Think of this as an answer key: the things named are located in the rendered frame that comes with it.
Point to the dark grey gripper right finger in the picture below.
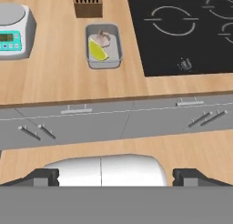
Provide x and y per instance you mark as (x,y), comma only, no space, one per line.
(189,176)

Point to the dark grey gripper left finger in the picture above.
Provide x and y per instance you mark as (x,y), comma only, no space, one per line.
(42,176)

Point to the yellow lemon wedge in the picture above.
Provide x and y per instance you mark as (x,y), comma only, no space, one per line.
(97,51)

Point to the pale garlic bulb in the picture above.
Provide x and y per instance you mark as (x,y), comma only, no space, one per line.
(102,38)

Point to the grey vegetable container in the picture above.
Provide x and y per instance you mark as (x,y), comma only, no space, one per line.
(116,42)

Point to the grey cupboard door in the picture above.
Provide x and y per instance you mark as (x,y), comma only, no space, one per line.
(157,123)
(12,138)
(91,127)
(226,121)

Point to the white rounded object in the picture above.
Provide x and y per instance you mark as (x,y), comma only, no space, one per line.
(106,171)

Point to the grey drawer front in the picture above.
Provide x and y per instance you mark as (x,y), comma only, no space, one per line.
(106,107)
(157,104)

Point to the black hob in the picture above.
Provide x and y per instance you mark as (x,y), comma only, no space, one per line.
(182,48)

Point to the white kitchen scale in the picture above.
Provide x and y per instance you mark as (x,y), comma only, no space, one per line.
(13,33)

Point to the wooden knife block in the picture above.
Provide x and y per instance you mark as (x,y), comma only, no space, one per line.
(88,7)

